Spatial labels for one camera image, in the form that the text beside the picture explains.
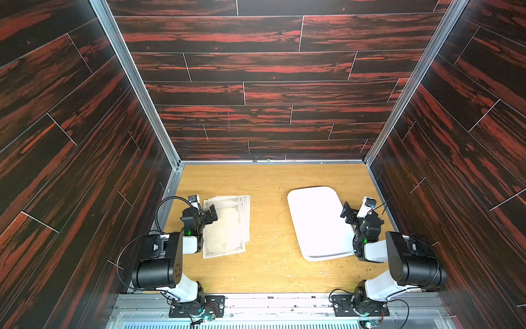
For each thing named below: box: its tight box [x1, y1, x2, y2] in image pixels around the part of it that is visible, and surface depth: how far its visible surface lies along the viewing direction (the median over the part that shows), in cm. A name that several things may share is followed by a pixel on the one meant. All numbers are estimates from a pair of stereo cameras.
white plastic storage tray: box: [287, 186, 356, 262], surface depth 91 cm
